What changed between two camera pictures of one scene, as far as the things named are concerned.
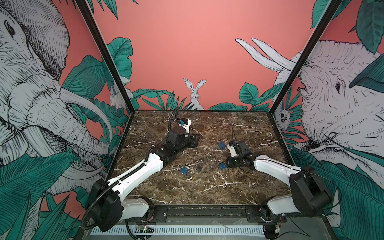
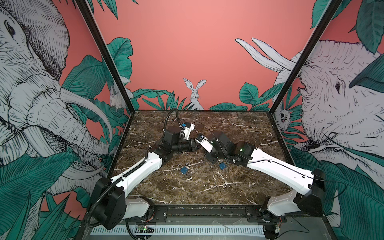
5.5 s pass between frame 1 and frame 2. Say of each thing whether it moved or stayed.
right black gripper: moved
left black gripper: stayed
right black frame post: stayed
